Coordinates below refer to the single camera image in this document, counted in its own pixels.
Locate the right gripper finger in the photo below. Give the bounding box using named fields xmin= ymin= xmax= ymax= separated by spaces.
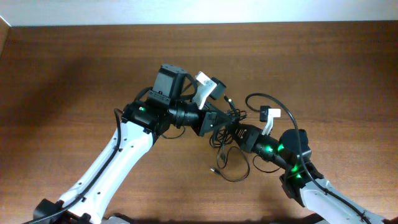
xmin=229 ymin=123 xmax=252 ymax=132
xmin=230 ymin=128 xmax=246 ymax=146

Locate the black usb cable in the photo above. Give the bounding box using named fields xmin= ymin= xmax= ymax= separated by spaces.
xmin=208 ymin=95 xmax=251 ymax=183

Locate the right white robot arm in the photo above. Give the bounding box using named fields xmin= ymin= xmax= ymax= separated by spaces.
xmin=227 ymin=123 xmax=386 ymax=223

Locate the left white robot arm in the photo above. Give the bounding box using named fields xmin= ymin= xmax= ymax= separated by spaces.
xmin=31 ymin=63 xmax=231 ymax=223

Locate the right camera black cable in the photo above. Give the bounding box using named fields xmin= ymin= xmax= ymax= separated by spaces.
xmin=244 ymin=92 xmax=371 ymax=223

